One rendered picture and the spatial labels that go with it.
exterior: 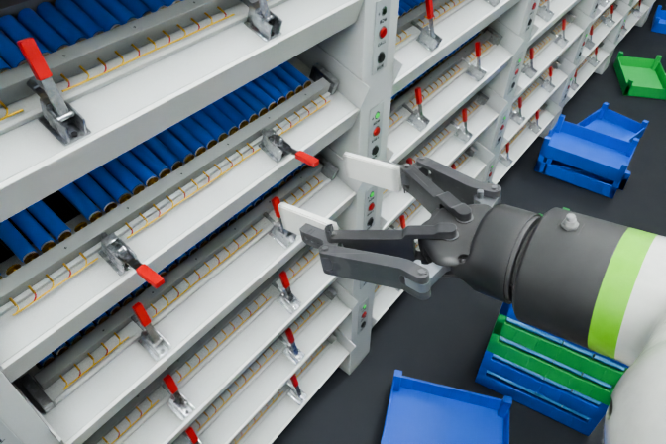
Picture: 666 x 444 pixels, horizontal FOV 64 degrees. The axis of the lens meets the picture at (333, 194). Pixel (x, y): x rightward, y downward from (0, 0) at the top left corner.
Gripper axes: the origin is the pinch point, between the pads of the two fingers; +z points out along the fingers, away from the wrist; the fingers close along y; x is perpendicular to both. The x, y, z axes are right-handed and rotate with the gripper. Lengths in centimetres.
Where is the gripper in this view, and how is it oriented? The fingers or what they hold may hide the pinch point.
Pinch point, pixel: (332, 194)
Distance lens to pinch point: 53.4
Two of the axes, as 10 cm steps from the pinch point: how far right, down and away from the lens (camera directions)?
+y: 6.3, -5.3, 5.8
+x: -1.6, -8.1, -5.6
